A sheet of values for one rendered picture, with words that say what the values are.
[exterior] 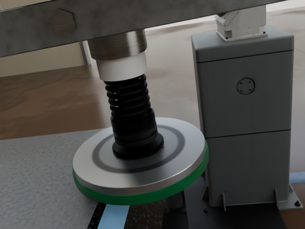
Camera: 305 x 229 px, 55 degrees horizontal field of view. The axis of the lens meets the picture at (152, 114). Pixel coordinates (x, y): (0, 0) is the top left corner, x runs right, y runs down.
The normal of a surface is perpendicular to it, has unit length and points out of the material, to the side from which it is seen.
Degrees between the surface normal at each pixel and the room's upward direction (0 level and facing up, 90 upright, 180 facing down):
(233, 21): 90
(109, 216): 45
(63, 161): 0
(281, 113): 90
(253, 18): 90
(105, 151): 0
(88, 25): 90
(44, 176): 0
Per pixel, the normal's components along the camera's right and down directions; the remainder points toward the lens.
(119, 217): 0.58, -0.71
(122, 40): 0.33, 0.33
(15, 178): -0.15, -0.91
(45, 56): -0.07, 0.40
